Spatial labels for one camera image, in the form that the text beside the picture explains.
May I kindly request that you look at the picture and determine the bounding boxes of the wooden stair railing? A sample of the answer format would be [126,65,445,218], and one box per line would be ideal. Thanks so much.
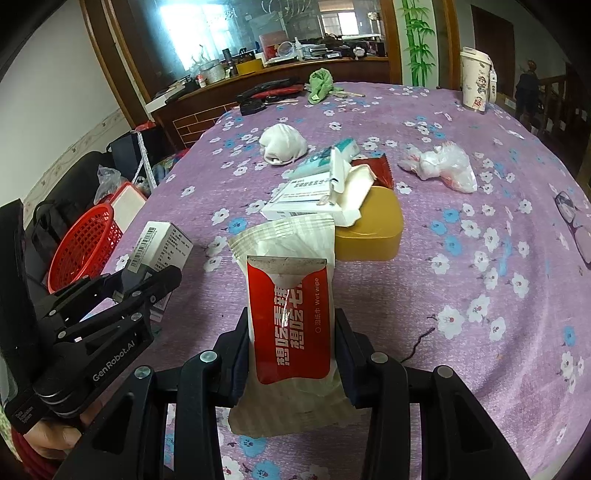
[538,74,573,139]

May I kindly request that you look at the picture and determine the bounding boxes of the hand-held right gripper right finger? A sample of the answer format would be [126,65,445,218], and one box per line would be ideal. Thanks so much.
[333,307,532,480]

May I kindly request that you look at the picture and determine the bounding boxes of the white cartoon print cup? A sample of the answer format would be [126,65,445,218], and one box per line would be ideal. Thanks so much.
[458,46,498,114]

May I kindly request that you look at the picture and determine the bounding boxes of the red foil candy wrapper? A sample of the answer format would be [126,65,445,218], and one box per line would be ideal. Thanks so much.
[350,154,394,191]

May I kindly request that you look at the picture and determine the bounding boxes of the dark hanging jacket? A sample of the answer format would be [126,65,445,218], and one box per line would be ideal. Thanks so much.
[515,60,541,116]

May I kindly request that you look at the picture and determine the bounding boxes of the dark bag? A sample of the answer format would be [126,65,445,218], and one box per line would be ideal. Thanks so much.
[107,129,160,185]

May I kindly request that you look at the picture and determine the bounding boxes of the clear plastic bag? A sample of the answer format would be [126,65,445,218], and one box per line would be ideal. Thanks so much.
[95,166,124,206]

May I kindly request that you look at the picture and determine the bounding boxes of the red plastic basket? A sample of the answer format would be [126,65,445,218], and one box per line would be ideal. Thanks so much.
[47,203,125,295]

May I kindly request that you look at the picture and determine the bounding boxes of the person's left forearm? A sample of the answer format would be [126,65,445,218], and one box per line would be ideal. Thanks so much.
[8,438,65,480]

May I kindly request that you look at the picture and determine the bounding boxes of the open white carton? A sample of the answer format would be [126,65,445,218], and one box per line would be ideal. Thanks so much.
[323,147,376,228]

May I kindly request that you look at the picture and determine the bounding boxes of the crumpled white plastic bag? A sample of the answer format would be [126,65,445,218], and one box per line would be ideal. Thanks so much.
[396,141,478,195]

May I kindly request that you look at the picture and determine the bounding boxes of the dark wooden door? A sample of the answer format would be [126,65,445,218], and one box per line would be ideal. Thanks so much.
[471,4,515,97]

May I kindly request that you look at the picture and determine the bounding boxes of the person's left hand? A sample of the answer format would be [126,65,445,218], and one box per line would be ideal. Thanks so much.
[25,401,100,462]

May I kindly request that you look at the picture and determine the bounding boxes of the black red hand tool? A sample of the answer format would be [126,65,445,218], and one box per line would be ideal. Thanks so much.
[235,78,306,116]

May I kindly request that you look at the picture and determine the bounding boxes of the purple frame eyeglasses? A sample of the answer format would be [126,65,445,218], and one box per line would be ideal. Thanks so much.
[553,191,591,265]

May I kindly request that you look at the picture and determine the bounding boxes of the teal white tissue packet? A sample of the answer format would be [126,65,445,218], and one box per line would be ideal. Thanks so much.
[283,138,361,182]

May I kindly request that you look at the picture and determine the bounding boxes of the green cloth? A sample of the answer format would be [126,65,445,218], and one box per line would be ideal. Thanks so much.
[306,68,336,105]

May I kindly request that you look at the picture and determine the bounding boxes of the yellow lidded box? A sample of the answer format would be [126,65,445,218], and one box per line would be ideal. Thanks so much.
[333,185,404,262]

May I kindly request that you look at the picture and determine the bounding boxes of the white metal pole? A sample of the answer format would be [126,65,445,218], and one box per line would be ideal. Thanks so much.
[136,131,155,190]

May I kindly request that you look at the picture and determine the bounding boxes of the red white wet wipe packet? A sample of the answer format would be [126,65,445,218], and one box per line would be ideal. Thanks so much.
[228,218,354,438]

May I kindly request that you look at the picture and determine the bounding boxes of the wood framed glass window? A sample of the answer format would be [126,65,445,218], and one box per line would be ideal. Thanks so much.
[99,0,402,107]

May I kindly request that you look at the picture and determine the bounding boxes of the red tub white lid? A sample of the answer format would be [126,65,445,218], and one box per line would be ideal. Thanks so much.
[113,181,149,220]

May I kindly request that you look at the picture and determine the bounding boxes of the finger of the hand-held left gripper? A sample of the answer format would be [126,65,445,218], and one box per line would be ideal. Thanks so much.
[36,271,134,324]
[55,265,184,344]

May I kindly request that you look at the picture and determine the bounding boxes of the black thread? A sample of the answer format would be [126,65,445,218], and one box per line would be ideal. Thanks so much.
[401,325,437,364]

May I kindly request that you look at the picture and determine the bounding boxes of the white crumpled cloth ball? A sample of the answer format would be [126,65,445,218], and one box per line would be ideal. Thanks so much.
[257,123,308,165]

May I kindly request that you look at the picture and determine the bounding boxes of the white blue medicine box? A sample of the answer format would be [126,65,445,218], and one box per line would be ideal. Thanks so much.
[260,178,337,223]

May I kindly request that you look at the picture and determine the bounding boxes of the wooden counter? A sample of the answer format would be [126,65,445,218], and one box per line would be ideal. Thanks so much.
[148,54,393,153]

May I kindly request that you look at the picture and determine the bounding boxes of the green bamboo wall sticker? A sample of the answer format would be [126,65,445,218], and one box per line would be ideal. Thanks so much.
[399,0,437,88]

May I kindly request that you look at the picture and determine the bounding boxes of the black sofa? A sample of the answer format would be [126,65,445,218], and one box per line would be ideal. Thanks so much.
[23,150,116,287]

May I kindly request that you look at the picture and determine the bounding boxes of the white barcode carton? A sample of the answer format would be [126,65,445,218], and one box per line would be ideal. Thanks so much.
[127,220,195,324]

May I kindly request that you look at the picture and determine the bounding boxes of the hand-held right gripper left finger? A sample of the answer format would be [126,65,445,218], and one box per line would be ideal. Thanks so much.
[55,307,252,480]

